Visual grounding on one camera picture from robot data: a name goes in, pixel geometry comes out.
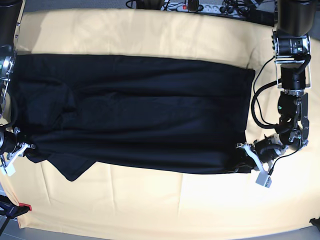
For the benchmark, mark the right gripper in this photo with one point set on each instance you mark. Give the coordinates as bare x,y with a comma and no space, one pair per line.
9,144

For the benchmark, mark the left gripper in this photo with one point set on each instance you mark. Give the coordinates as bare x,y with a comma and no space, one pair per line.
267,150

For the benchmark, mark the dark blue T-shirt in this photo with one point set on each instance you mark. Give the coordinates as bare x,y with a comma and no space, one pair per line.
166,114

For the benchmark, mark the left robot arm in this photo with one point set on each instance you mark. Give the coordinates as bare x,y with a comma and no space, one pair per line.
292,52

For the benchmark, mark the red black table clamp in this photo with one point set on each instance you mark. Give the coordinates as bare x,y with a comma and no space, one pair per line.
12,211

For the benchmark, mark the yellow table cloth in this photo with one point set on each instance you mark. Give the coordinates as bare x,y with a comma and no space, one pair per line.
126,203

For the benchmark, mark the white power strip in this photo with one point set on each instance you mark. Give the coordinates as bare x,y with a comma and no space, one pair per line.
228,8

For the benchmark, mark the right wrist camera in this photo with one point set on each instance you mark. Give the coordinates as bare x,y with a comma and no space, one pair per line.
8,170

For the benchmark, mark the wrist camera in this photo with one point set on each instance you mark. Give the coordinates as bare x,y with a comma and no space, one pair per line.
264,179
8,170

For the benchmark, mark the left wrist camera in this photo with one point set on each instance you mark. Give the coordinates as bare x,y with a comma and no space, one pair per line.
264,179

